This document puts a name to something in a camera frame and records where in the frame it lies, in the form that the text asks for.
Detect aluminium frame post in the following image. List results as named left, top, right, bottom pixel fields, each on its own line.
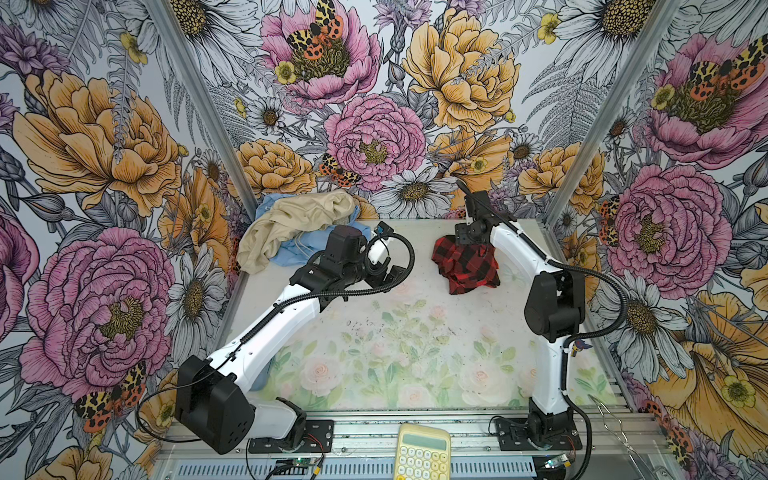
left=147, top=1, right=257, bottom=220
left=541, top=0, right=681, bottom=227

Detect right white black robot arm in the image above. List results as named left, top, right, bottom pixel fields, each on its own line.
left=456, top=180, right=629, bottom=453

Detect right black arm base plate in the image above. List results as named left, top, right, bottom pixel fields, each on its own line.
left=487, top=415, right=583, bottom=454

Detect right aluminium frame post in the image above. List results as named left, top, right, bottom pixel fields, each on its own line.
left=541, top=0, right=681, bottom=227

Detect beige cloth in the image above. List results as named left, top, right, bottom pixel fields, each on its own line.
left=237, top=190, right=356, bottom=275

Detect yellow calculator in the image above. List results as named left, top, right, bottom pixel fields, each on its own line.
left=393, top=423, right=452, bottom=480

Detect red black plaid cloth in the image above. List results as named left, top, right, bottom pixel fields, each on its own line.
left=431, top=235, right=501, bottom=295

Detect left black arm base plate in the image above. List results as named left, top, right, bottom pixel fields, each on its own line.
left=247, top=419, right=335, bottom=454

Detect light blue cloth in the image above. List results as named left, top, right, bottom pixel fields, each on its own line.
left=257, top=194, right=378, bottom=267

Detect metal tongs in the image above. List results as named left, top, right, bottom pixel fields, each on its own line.
left=589, top=395, right=656, bottom=479

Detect front aluminium rail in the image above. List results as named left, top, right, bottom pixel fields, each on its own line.
left=161, top=410, right=667, bottom=460

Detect right green circuit board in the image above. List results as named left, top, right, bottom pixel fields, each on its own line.
left=542, top=453, right=571, bottom=469

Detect left aluminium frame post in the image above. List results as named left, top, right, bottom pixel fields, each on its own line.
left=147, top=1, right=257, bottom=220

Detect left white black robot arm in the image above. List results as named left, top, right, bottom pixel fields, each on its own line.
left=174, top=222, right=415, bottom=454

